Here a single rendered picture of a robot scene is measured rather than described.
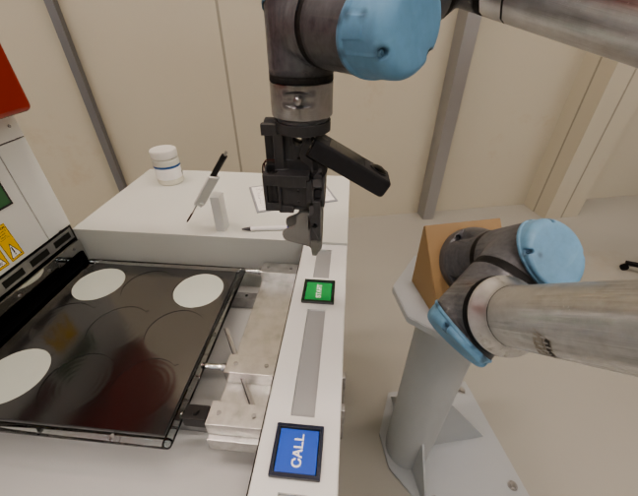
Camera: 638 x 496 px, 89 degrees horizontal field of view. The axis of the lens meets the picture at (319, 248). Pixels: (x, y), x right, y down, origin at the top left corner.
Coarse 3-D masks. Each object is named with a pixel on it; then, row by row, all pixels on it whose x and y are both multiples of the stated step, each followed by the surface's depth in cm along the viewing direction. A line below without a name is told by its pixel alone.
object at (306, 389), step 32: (320, 256) 67; (288, 320) 53; (320, 320) 53; (288, 352) 48; (320, 352) 48; (288, 384) 44; (320, 384) 44; (288, 416) 40; (320, 416) 40; (256, 480) 35; (288, 480) 35; (320, 480) 35
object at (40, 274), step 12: (72, 240) 74; (60, 252) 71; (72, 252) 73; (84, 252) 77; (48, 264) 68; (60, 264) 70; (84, 264) 78; (36, 276) 65; (48, 276) 68; (72, 276) 75; (12, 288) 62; (24, 288) 63; (60, 288) 72; (0, 300) 59; (12, 300) 60; (48, 300) 69; (0, 312) 58; (36, 312) 66; (24, 324) 64; (12, 336) 61
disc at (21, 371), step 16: (16, 352) 55; (32, 352) 55; (0, 368) 53; (16, 368) 53; (32, 368) 53; (48, 368) 53; (0, 384) 50; (16, 384) 50; (32, 384) 50; (0, 400) 48
